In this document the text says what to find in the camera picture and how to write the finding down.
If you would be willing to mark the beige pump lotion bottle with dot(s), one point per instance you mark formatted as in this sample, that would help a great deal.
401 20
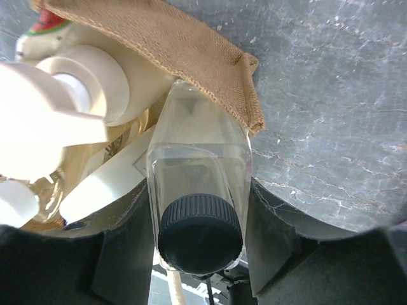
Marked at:
65 100

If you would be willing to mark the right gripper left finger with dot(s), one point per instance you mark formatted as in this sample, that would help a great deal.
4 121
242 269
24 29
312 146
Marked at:
105 258

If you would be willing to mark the amber liquid bottle white cap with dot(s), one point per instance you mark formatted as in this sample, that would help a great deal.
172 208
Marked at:
18 204

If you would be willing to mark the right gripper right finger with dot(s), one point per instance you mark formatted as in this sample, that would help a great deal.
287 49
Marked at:
296 259

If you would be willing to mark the white bottle grey cap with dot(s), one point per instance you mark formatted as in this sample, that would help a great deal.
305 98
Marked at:
111 181

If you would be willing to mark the burlap watermelon canvas bag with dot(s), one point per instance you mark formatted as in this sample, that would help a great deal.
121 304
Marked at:
169 38

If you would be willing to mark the clear square bottle black cap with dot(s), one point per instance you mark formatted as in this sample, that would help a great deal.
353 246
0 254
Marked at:
199 178

